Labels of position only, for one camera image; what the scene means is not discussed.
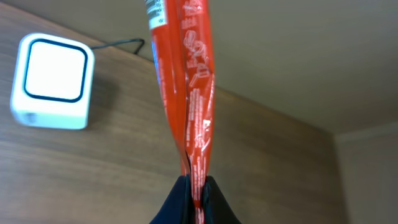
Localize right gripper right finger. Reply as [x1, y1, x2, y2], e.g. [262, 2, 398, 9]
[202, 176, 241, 224]

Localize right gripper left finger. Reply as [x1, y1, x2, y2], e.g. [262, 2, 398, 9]
[150, 175, 195, 224]

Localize red stick sachet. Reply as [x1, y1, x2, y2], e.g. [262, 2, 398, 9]
[145, 0, 215, 223]

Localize white barcode scanner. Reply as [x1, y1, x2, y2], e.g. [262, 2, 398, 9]
[10, 33, 95, 130]

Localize black scanner cable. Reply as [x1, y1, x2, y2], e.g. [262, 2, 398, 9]
[91, 37, 146, 55]

